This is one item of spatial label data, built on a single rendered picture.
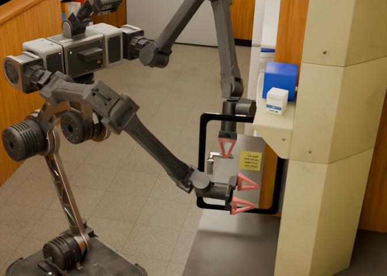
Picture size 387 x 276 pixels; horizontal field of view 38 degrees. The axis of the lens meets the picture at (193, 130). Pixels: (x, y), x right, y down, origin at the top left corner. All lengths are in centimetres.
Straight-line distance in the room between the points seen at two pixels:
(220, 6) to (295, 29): 36
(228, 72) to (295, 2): 36
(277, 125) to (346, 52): 29
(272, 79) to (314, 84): 23
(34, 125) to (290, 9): 147
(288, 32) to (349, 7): 45
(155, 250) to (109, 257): 48
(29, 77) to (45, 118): 74
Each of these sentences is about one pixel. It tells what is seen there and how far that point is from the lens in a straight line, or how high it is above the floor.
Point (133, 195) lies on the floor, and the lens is 397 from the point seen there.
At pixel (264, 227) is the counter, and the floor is 94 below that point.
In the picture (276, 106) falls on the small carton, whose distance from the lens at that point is 169.
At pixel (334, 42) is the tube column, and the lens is 152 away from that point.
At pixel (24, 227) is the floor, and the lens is 377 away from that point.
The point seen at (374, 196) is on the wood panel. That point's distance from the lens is 217.
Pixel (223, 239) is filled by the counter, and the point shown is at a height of 94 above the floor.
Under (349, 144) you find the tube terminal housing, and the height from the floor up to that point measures 145.
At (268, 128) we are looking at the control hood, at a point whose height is 150.
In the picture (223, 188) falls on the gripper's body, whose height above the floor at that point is 120.
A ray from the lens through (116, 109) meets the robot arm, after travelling 168.
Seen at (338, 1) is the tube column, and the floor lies 188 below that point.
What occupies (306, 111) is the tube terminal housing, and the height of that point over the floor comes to 157.
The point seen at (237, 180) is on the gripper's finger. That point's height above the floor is 120.
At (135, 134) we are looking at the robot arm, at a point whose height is 142.
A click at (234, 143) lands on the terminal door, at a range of 199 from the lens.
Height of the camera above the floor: 224
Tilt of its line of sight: 28 degrees down
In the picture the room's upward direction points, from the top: 2 degrees clockwise
